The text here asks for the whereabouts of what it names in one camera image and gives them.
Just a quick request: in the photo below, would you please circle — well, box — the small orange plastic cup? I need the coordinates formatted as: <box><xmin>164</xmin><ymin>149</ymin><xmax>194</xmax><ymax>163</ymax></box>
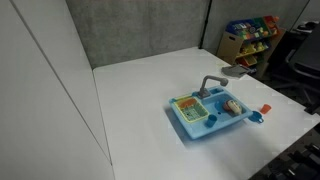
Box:
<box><xmin>259</xmin><ymin>103</ymin><xmax>273</xmax><ymax>115</ymax></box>

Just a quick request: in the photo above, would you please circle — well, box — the orange toy plate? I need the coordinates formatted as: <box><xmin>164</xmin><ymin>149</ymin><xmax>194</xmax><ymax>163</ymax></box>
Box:
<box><xmin>176</xmin><ymin>98</ymin><xmax>196</xmax><ymax>110</ymax></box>

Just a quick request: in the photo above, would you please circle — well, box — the yellow toy dish rack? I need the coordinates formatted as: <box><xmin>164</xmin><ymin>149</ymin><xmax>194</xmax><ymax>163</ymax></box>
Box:
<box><xmin>175</xmin><ymin>97</ymin><xmax>210</xmax><ymax>125</ymax></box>

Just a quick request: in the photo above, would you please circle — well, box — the grey toy faucet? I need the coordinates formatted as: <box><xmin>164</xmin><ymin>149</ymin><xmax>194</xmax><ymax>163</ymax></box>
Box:
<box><xmin>196</xmin><ymin>75</ymin><xmax>230</xmax><ymax>100</ymax></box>

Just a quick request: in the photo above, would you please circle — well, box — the light blue toy sink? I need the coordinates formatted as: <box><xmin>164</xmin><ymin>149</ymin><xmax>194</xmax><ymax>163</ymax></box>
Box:
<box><xmin>168</xmin><ymin>85</ymin><xmax>254</xmax><ymax>141</ymax></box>

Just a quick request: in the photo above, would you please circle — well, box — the toy food in sink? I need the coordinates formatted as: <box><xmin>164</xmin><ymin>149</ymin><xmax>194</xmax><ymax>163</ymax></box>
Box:
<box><xmin>223</xmin><ymin>99</ymin><xmax>243</xmax><ymax>116</ymax></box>

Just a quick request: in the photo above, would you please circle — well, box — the black vertical pole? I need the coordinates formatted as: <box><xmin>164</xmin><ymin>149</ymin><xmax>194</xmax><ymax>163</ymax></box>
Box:
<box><xmin>198</xmin><ymin>0</ymin><xmax>213</xmax><ymax>50</ymax></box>

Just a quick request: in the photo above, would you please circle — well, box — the wooden toy storage shelf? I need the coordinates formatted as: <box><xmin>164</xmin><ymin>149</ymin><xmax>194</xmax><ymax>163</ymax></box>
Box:
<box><xmin>216</xmin><ymin>14</ymin><xmax>287</xmax><ymax>80</ymax></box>

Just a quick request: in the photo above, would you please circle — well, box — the black office chair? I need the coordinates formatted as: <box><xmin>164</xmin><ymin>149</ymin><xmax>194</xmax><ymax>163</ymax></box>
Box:
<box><xmin>269</xmin><ymin>23</ymin><xmax>320</xmax><ymax>115</ymax></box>

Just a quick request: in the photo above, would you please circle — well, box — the black tripod stand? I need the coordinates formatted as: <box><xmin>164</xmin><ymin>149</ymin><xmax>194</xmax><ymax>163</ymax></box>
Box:
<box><xmin>266</xmin><ymin>141</ymin><xmax>320</xmax><ymax>180</ymax></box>

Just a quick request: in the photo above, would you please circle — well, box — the blue handleless toy tumbler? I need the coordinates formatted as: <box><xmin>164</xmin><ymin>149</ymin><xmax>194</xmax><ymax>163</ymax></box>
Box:
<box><xmin>204</xmin><ymin>114</ymin><xmax>218</xmax><ymax>129</ymax></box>

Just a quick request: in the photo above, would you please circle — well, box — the blue cup with handle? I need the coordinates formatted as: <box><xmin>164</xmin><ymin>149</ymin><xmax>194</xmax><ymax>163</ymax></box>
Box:
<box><xmin>249</xmin><ymin>110</ymin><xmax>265</xmax><ymax>125</ymax></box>

